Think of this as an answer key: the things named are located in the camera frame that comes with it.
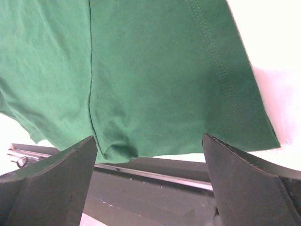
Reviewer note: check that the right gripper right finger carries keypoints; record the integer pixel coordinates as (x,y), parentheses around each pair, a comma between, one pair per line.
(250,191)

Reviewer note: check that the green t shirt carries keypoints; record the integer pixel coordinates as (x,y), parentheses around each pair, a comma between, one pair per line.
(146,78)

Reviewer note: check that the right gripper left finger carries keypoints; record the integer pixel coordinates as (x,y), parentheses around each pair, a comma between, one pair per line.
(51,192)

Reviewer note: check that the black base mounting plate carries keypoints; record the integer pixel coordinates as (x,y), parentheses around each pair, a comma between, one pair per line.
(144,192)

